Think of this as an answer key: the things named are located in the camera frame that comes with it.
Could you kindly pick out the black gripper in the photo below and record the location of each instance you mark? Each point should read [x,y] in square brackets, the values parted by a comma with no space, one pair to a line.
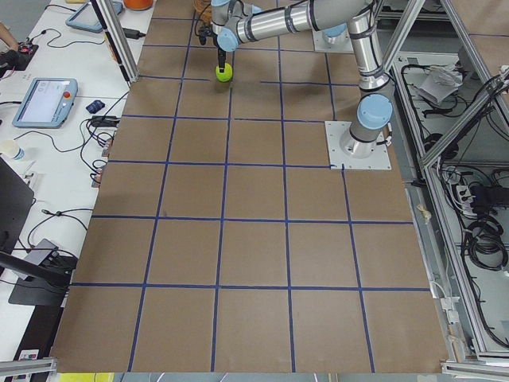
[221,54]

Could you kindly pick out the green apple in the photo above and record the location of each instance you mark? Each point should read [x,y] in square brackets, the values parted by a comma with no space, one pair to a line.
[224,74]

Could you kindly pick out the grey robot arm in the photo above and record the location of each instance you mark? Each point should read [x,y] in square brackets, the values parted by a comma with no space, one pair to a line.
[334,24]

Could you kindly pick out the woven wicker basket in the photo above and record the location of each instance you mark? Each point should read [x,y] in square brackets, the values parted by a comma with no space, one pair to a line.
[204,10]

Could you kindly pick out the black power adapter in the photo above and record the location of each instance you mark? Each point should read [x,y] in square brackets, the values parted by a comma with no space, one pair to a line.
[133,33]

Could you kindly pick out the orange bucket grey lid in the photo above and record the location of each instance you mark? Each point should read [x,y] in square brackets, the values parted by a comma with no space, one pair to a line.
[138,5]

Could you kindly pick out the dark blue checked pouch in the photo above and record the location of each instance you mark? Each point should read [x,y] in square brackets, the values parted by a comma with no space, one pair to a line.
[95,106]

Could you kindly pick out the blue teach pendant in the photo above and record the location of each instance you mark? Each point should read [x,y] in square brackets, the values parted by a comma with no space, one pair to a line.
[85,18]
[47,103]

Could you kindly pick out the white paper cup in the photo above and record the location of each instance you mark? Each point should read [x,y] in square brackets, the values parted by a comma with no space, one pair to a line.
[11,149]

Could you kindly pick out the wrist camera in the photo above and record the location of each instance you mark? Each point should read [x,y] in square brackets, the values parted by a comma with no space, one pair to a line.
[203,33]

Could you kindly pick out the aluminium frame post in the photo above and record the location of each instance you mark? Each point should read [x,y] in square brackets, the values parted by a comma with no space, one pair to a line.
[116,38]

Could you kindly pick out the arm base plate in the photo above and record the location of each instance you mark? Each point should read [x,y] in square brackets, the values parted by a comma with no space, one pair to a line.
[345,153]
[339,44]

